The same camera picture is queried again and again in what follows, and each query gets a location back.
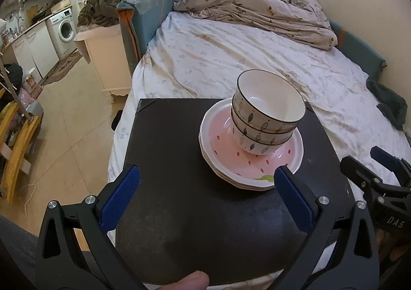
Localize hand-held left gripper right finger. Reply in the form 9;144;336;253
271;165;380;290

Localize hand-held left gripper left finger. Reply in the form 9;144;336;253
35;165;145;290

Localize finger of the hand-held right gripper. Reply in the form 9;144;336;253
340;156;381;196
370;145;411;186

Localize pink strawberry plate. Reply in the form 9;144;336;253
199;98;304;184
199;140;275;189
202;149;277;193

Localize white leaf-pattern bowl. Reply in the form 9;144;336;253
230;105;298;146
232;118;293;156
232;69;306;134

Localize person's right hand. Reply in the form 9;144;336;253
376;230;405;264

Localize person's left hand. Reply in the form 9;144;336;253
143;271;210;290

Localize dark green cloth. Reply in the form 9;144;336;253
366;76;408;131

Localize black board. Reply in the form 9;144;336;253
114;98;354;290

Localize yellow wooden rack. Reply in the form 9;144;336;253
0;100;44;205

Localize person's dark grey clothing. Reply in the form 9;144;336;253
0;213;39;290

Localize beige nightstand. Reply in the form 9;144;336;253
74;25;132;104

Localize brown floor rug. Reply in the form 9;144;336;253
42;49;84;86

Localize pink box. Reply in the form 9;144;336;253
19;75;44;101

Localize white floral bed sheet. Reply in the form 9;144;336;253
107;10;411;246

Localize black bag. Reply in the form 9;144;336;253
3;64;24;91

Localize white kitchen cabinet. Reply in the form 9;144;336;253
11;23;60;83

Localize white washing machine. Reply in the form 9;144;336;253
45;7;78;61

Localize beige printed quilt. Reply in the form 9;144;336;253
173;0;338;50

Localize teal padded bed frame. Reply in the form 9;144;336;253
116;0;387;78

